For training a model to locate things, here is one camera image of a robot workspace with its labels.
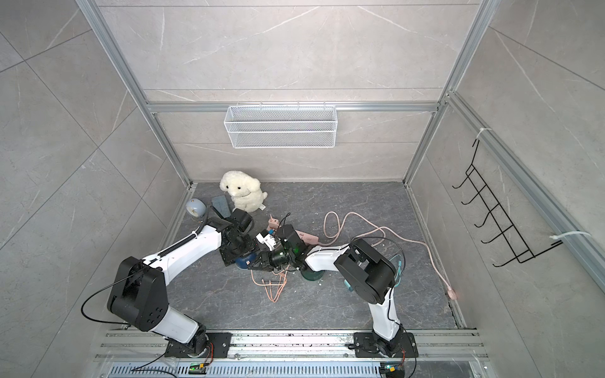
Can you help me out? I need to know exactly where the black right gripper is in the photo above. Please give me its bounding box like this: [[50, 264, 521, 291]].
[[249, 248, 297, 272]]

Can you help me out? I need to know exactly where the pink USB cable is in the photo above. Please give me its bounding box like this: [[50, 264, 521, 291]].
[[250, 266, 290, 303]]

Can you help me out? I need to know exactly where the pink power strip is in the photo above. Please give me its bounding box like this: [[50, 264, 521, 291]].
[[266, 209, 458, 301]]

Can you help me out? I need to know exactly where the teal USB cable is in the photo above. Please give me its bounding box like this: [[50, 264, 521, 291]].
[[389, 254, 406, 284]]

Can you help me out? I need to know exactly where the pink USB charger adapter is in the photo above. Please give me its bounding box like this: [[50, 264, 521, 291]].
[[268, 216, 280, 229]]

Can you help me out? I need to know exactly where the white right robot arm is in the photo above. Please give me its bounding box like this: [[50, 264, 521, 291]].
[[245, 223, 418, 358]]

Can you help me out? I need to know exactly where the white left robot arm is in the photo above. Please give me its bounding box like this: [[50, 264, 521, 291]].
[[107, 209, 258, 359]]

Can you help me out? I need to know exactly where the grey-blue glasses case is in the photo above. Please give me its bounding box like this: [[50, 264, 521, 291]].
[[211, 195, 231, 218]]

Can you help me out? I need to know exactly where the white plush dog toy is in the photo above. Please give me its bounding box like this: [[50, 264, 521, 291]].
[[219, 171, 268, 214]]

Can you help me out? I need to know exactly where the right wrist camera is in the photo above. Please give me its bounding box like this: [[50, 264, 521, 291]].
[[256, 230, 280, 251]]

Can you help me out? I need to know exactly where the white wire mesh basket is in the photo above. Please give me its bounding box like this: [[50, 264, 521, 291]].
[[224, 105, 338, 149]]

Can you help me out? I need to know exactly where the metal base rail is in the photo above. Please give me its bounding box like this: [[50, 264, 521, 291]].
[[86, 329, 495, 377]]

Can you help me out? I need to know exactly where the black wall hook rack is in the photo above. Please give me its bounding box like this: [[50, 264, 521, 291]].
[[452, 140, 563, 268]]

